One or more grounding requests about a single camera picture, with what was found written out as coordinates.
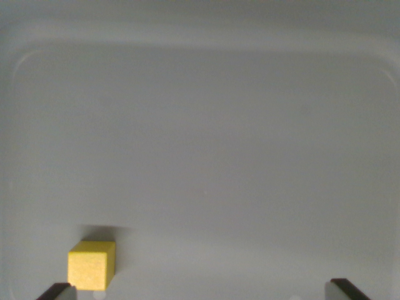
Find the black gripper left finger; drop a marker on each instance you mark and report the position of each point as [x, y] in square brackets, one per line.
[59, 292]

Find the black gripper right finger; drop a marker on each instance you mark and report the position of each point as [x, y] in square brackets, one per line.
[339, 290]

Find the yellow wooden cube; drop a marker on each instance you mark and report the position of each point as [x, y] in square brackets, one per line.
[89, 270]

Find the white plastic bin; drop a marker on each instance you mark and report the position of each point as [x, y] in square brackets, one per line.
[200, 140]

